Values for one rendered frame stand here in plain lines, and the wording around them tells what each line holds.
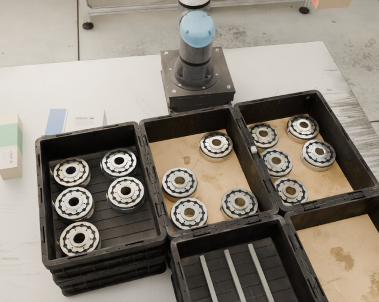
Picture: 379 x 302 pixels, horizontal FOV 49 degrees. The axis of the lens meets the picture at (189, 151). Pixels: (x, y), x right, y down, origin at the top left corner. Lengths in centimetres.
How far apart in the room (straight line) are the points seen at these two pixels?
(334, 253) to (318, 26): 242
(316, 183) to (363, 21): 242
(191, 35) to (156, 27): 177
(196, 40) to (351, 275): 85
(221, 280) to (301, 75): 102
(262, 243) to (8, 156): 85
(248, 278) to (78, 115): 79
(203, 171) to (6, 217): 63
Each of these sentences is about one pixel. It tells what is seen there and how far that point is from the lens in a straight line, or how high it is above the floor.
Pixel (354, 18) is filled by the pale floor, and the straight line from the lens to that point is 359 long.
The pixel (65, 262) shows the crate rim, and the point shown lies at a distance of 104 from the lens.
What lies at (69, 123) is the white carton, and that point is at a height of 79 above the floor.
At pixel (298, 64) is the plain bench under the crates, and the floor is 70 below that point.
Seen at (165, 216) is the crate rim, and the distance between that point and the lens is 106.
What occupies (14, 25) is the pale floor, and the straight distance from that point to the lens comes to 337.
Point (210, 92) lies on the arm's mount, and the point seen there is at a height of 80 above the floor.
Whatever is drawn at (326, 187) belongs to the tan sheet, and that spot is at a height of 83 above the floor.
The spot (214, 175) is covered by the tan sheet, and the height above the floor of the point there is 83.
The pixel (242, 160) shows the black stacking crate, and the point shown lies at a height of 85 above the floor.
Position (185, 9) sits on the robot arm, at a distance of 153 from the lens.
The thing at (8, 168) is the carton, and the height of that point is 76.
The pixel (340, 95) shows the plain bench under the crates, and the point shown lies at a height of 70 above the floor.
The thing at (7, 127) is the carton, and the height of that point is 76.
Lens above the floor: 186
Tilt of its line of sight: 52 degrees down
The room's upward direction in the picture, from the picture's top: 4 degrees clockwise
